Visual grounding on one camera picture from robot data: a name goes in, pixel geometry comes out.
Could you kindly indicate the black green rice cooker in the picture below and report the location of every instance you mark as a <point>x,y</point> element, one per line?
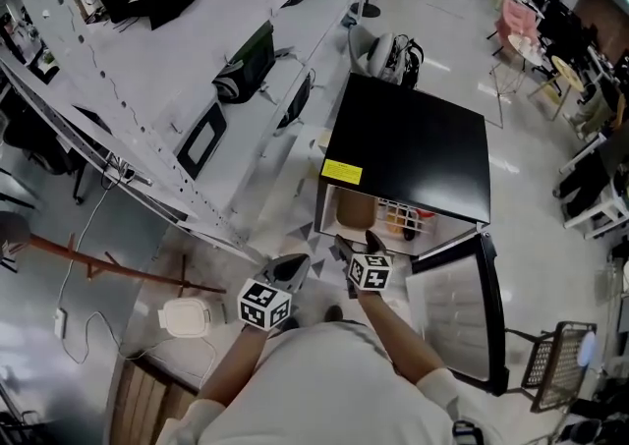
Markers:
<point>250,65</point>

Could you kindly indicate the pink chair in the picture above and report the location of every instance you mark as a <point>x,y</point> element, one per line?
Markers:
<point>516,23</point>

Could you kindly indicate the brown wooden coat rack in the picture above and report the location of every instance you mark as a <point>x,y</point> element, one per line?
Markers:
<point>123,270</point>

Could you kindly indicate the person's white shirt torso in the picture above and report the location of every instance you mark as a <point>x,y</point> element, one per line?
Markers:
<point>319,384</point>

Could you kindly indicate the white rice cooker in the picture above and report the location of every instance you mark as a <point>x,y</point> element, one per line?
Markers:
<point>201,143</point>

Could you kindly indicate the white power strip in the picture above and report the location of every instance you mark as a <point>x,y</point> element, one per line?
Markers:
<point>60,322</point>

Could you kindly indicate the black backpack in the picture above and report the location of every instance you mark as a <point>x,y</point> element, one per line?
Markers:
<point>408,62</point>

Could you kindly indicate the dark eggplant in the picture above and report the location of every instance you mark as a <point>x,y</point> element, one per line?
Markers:
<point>409,234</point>

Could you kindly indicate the grey padded chair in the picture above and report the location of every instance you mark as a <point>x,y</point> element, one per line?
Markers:
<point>368,50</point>

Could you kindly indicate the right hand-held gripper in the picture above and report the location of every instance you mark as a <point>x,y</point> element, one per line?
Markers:
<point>371,273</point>

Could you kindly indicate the person's left shoe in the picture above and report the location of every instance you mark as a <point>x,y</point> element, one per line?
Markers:
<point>291,323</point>

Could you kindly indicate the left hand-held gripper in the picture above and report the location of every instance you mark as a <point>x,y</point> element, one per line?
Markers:
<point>263,305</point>

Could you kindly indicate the beige translucent plastic container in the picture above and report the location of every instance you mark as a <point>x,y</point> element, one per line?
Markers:
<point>356,209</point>

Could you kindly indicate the person's right forearm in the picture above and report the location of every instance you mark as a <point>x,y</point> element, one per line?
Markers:
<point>398,335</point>

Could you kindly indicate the round white side table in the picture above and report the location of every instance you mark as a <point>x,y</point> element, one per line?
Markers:
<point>526,47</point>

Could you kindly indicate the black mini fridge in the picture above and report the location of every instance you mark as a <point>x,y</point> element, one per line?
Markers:
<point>413,148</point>

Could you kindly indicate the white rectangular table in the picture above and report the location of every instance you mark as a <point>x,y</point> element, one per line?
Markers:
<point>604,207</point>

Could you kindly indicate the round yellow wooden table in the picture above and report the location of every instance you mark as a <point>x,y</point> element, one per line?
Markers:
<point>567,72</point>

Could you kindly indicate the person's left forearm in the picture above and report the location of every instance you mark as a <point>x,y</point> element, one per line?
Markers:
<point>231,364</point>

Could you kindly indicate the white triangle-patterned small table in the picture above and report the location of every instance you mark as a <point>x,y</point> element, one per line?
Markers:
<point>290,192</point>

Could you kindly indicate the person's shoe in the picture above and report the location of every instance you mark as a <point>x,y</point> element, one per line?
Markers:
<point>334,313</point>
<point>291,323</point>

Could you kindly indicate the person's right shoe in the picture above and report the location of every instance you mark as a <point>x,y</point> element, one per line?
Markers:
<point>334,313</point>

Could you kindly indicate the orange fruit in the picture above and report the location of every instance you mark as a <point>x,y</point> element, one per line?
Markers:
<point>394,221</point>

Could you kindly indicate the wooden slatted bench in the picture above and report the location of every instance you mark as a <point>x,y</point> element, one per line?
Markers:
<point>142,404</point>

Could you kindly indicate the white metal shelving rack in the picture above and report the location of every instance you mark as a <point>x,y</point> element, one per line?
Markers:
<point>147,79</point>

